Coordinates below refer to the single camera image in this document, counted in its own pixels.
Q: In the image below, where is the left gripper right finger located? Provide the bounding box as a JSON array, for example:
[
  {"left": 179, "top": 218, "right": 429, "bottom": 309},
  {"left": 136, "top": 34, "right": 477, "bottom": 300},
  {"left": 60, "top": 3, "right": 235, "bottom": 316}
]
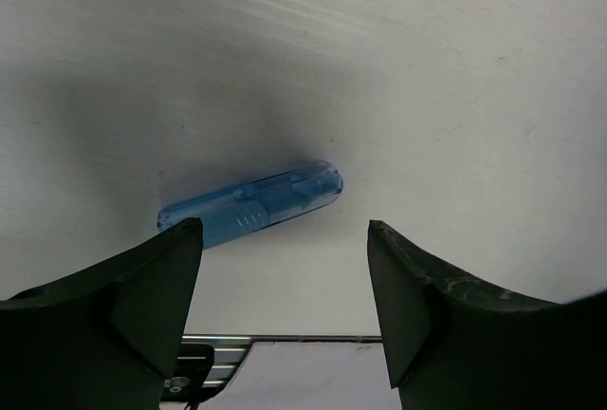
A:
[{"left": 367, "top": 220, "right": 606, "bottom": 409}]

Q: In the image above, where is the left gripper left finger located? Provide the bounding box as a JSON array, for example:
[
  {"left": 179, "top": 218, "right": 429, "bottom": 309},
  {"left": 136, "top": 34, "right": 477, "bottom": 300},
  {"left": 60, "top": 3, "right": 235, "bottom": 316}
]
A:
[{"left": 1, "top": 218, "right": 203, "bottom": 409}]

